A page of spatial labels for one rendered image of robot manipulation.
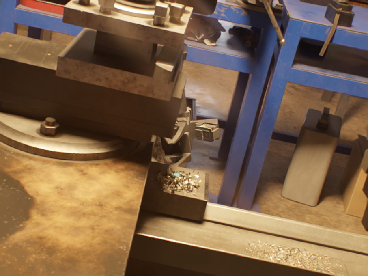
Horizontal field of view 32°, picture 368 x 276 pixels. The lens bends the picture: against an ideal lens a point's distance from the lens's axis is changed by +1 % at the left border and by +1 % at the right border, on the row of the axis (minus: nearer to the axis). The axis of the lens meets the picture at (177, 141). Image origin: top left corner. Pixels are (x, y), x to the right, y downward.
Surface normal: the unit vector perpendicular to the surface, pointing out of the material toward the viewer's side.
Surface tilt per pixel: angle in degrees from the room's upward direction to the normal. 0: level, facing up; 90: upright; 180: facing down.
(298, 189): 90
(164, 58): 0
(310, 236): 45
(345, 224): 0
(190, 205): 90
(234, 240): 0
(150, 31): 90
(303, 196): 90
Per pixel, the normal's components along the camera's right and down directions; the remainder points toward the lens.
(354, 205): -0.14, 0.39
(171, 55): 0.20, -0.89
